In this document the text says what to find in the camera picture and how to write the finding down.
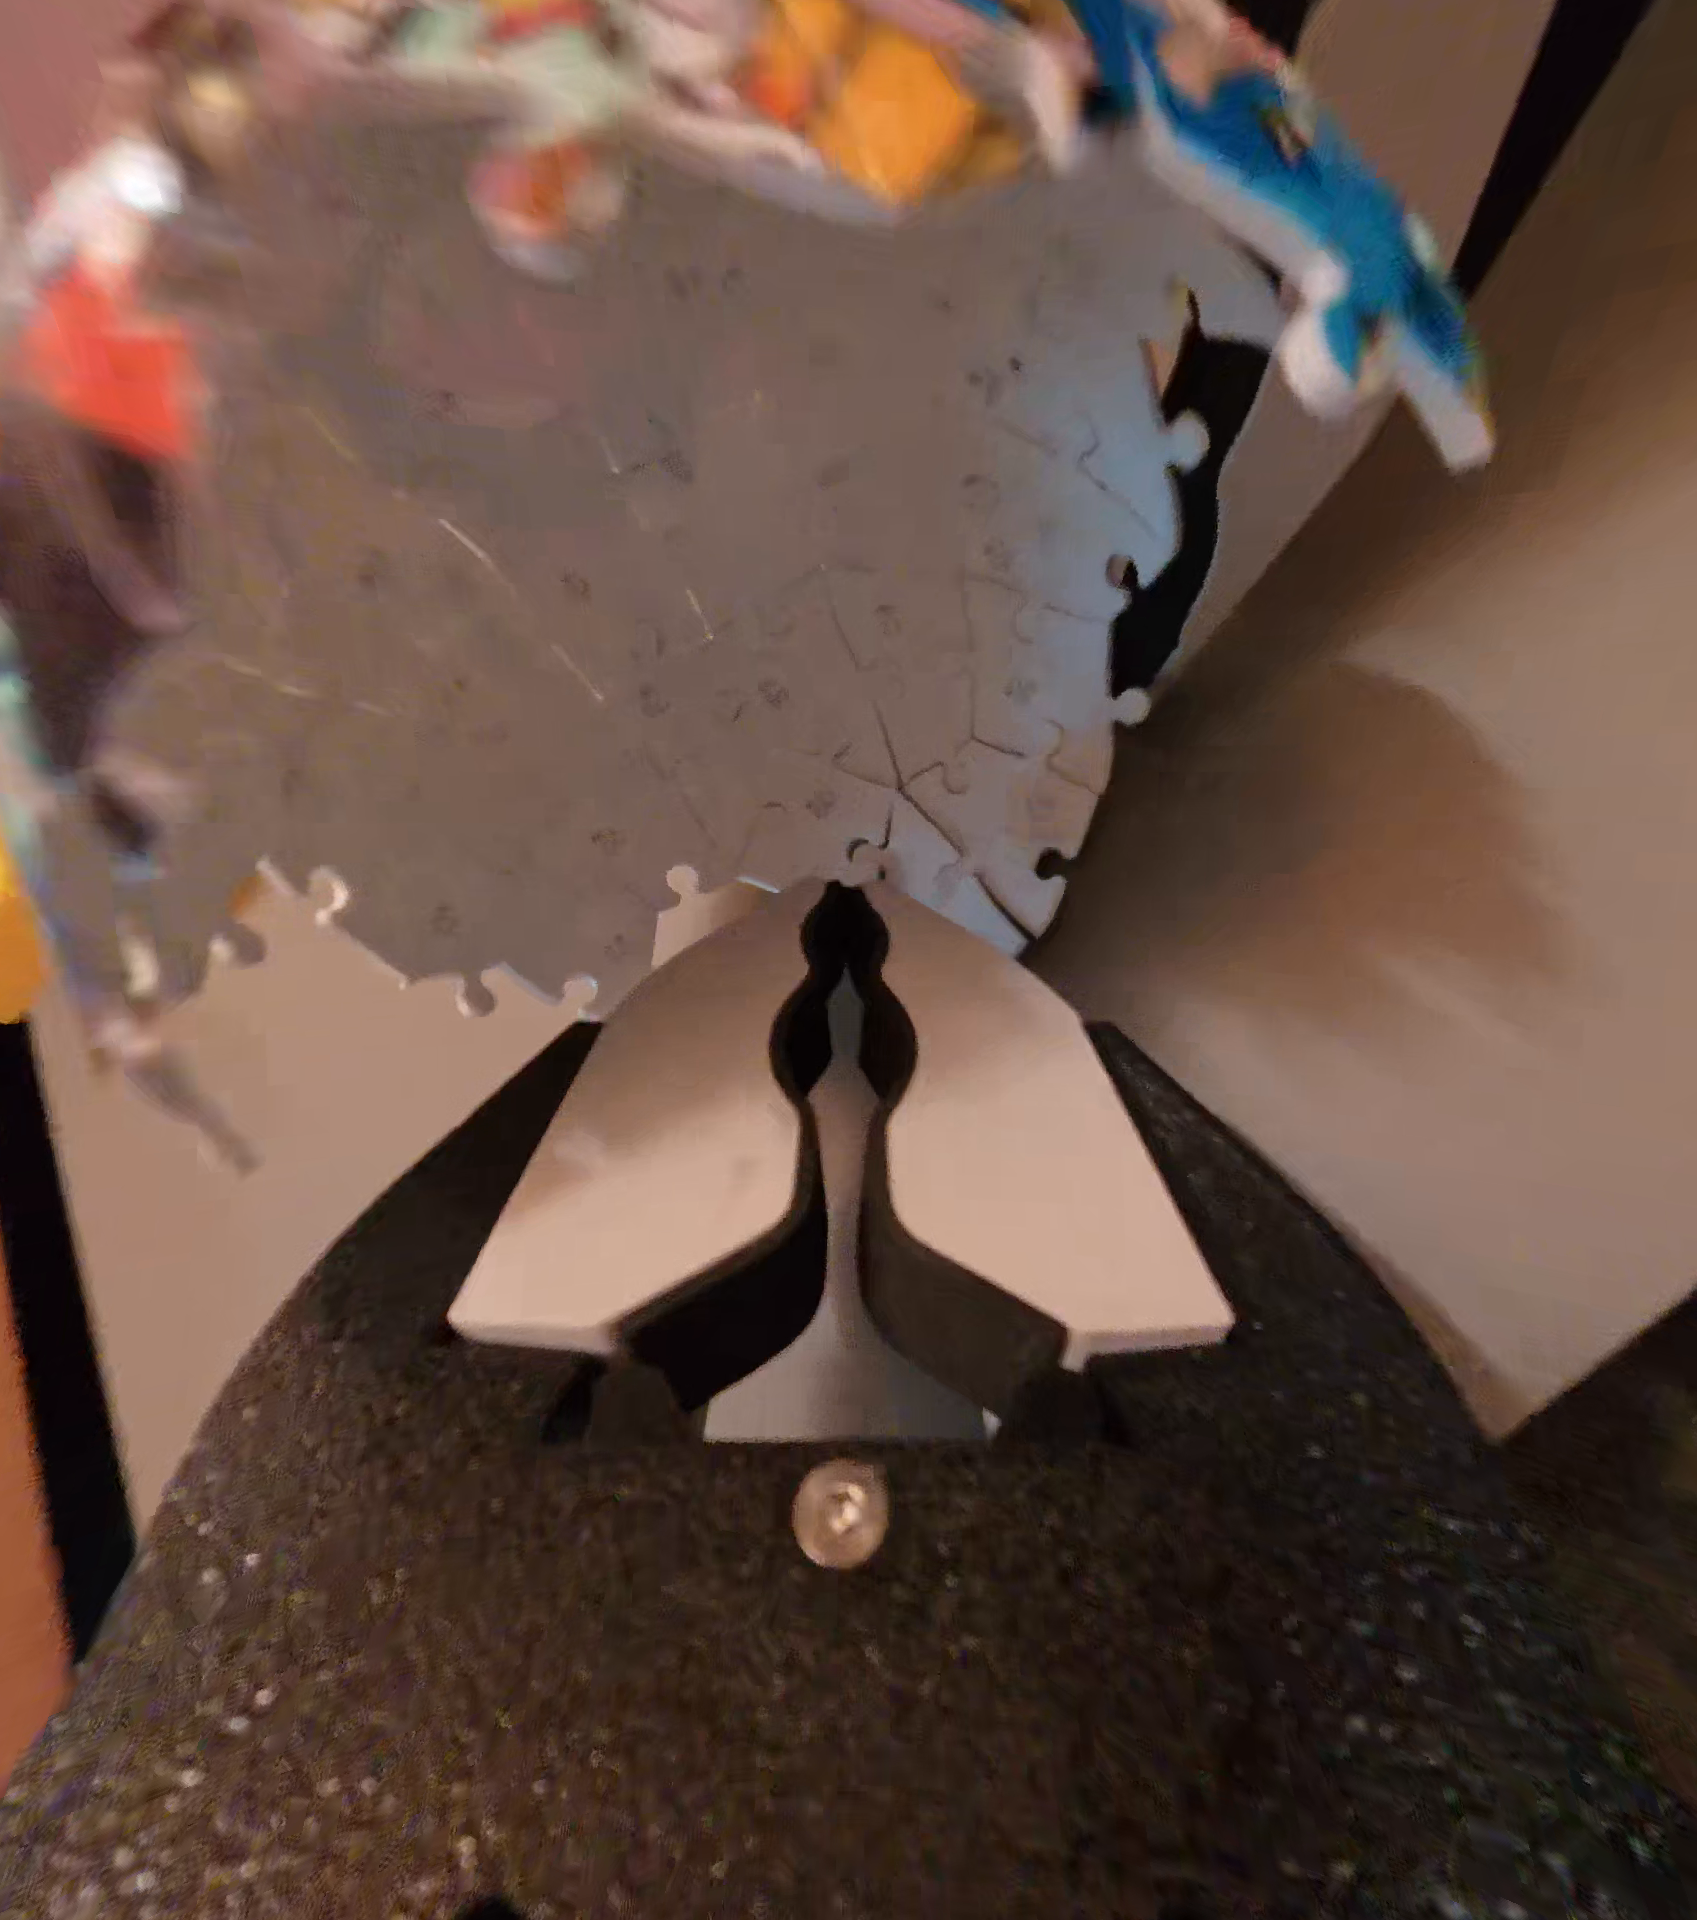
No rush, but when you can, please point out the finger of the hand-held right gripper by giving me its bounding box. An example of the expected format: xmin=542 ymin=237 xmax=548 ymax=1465
xmin=1106 ymin=0 xmax=1559 ymax=696

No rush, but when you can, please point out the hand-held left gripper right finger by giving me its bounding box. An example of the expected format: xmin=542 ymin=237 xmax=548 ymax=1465
xmin=852 ymin=881 xmax=1239 ymax=1416

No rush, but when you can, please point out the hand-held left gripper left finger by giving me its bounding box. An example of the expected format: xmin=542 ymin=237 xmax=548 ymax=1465
xmin=447 ymin=881 xmax=832 ymax=1409

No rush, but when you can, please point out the partly built puzzle ball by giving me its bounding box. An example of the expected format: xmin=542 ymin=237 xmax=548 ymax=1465
xmin=0 ymin=0 xmax=1500 ymax=1171

